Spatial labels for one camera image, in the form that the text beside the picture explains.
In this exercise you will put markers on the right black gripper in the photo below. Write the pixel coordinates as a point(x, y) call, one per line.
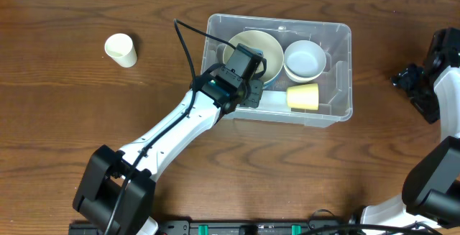
point(410, 82)

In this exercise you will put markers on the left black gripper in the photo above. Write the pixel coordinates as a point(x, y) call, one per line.
point(254, 93)

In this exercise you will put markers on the white small bowl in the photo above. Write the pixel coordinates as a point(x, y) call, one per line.
point(302, 80)

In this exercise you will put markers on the yellow plastic cup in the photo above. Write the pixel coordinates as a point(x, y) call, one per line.
point(303, 97)

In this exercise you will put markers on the grey small bowl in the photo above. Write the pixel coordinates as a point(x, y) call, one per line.
point(305, 59)

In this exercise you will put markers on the cream plastic cup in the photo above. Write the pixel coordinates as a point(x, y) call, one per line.
point(120, 48)

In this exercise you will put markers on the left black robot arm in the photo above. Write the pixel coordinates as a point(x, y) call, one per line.
point(117, 188)

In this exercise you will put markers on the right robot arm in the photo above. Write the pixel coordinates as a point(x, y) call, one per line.
point(430, 194)

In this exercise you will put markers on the white label on bin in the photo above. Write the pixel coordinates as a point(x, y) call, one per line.
point(274, 101)

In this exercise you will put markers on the clear plastic storage bin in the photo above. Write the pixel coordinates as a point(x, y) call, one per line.
point(334, 83)

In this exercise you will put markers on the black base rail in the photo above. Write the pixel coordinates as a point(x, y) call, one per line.
point(235, 228)

